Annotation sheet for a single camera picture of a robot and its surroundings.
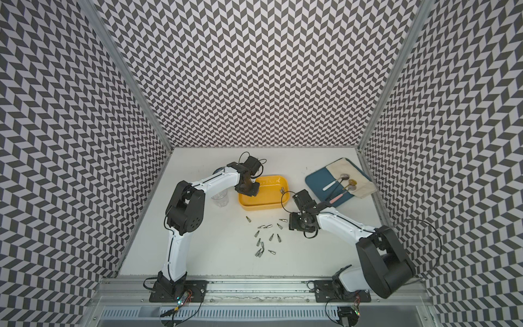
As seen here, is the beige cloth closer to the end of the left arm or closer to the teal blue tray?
the teal blue tray

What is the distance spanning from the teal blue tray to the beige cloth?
0.08 feet

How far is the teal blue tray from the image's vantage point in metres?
0.96

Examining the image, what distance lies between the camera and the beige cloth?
3.22ft
